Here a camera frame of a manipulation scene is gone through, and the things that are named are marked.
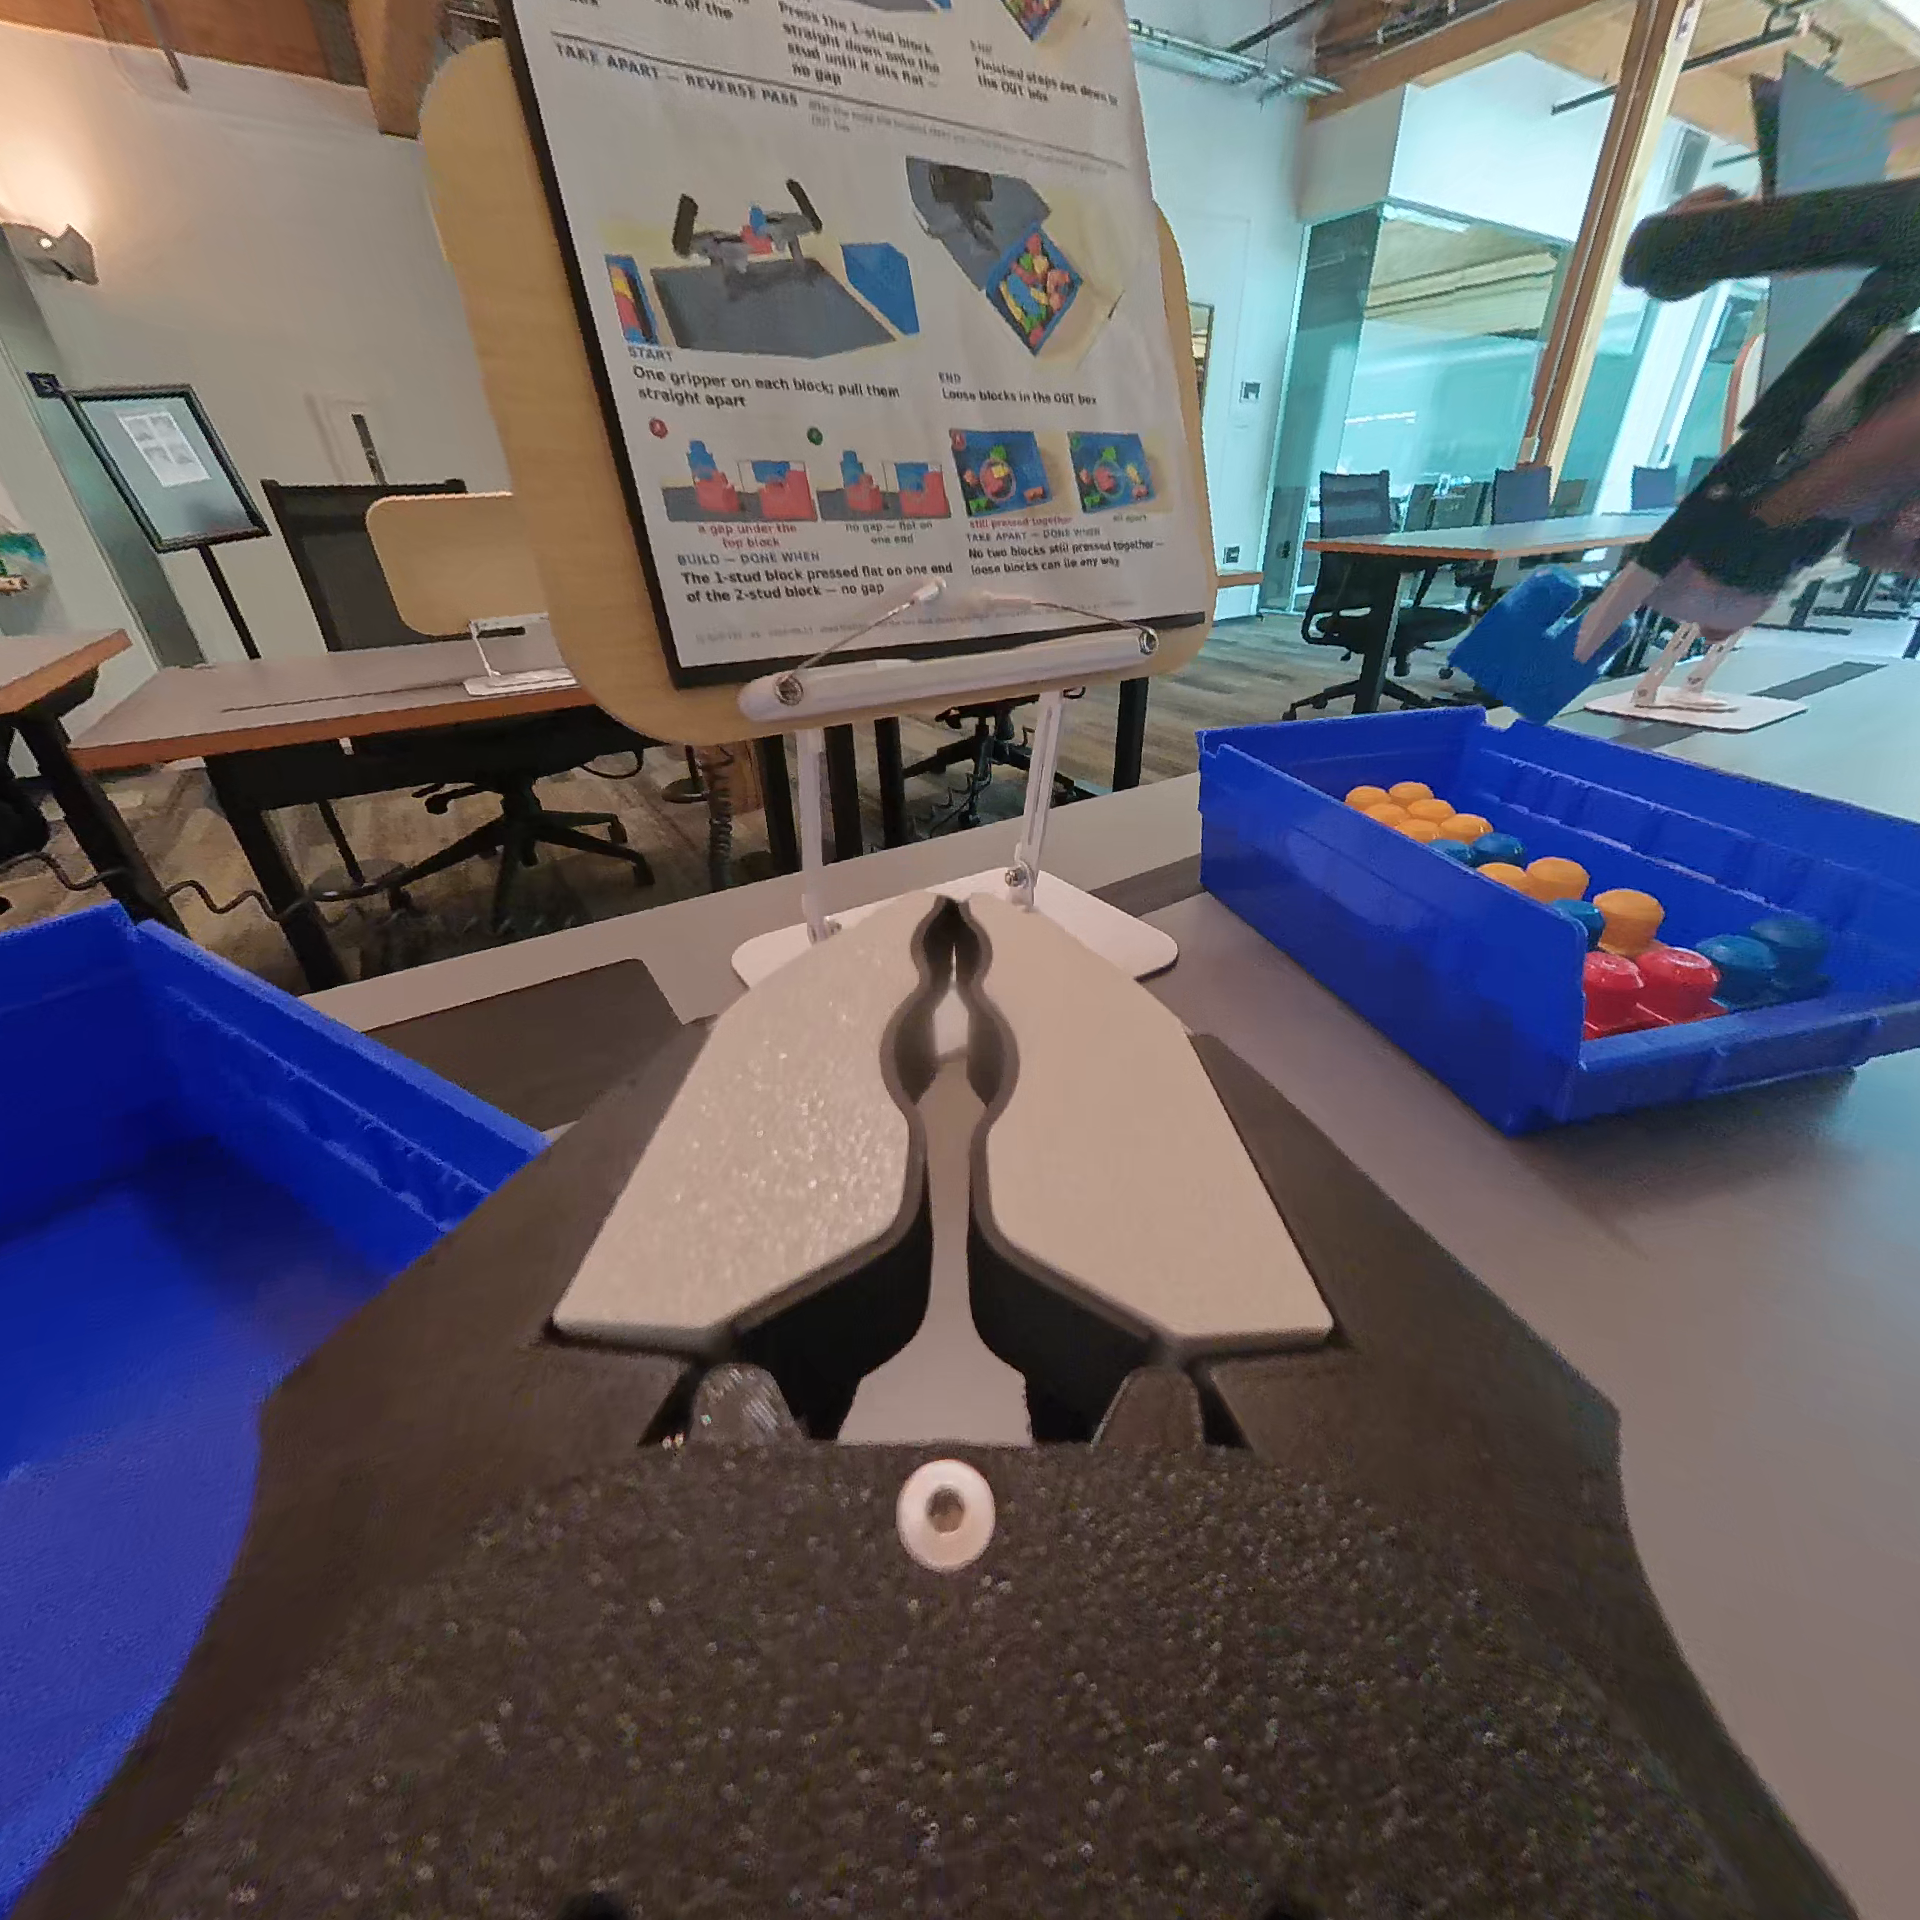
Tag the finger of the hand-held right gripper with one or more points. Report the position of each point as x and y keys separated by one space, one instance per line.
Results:
x=1628 y=615

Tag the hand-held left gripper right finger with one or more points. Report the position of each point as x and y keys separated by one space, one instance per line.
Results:
x=1140 y=1172

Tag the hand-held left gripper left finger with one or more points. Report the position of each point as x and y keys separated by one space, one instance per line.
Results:
x=749 y=1172

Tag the blue two-stud mega block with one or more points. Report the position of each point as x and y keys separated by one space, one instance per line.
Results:
x=1516 y=652

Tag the blue plastic bin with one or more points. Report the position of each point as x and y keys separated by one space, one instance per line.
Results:
x=148 y=1277
x=1349 y=901

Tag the pile of blue mega blocks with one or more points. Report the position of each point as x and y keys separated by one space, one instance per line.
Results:
x=1755 y=960

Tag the red mega block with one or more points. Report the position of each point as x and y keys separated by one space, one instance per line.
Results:
x=1650 y=984

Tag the person's right hand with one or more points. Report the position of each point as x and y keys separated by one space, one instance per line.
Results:
x=1881 y=482

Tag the wooden top office desk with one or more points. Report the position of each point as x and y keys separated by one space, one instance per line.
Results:
x=52 y=662
x=299 y=706
x=1484 y=538

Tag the black office chair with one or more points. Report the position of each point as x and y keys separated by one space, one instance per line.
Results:
x=339 y=571
x=1357 y=587

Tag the wooden document stand white base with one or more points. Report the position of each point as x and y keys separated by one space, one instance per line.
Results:
x=511 y=451
x=1829 y=136
x=435 y=564

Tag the printed instruction sheet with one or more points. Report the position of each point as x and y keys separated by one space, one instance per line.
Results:
x=839 y=376

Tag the framed sign on stand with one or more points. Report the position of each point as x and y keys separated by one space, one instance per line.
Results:
x=159 y=459

